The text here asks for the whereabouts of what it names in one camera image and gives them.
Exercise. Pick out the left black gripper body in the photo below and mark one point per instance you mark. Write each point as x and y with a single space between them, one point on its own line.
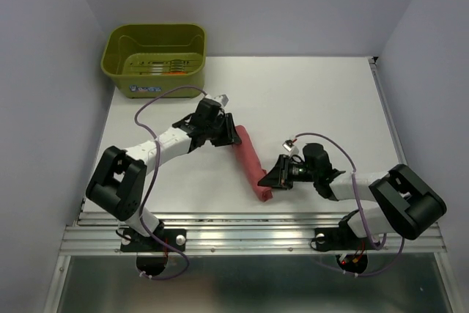
220 133

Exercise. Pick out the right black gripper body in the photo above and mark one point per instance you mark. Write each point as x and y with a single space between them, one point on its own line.
289 171

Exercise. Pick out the red t shirt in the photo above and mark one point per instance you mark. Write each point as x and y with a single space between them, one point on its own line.
250 164

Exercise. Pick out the olive green plastic bin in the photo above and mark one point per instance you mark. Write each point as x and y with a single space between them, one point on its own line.
147 60

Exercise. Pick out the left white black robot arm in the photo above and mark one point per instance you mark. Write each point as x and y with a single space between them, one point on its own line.
117 184

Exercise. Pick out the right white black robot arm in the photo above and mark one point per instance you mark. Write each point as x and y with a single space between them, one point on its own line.
405 204

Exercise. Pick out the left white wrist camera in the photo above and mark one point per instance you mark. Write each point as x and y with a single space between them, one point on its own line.
221 99

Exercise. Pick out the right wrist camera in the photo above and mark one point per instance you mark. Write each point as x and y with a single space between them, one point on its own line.
289 146

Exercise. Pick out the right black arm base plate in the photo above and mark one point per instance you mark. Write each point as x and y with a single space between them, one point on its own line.
338 239

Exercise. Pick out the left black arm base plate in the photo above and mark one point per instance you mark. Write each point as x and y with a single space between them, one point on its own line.
133 242

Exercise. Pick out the aluminium front rail frame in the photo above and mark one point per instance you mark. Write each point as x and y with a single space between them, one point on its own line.
248 256

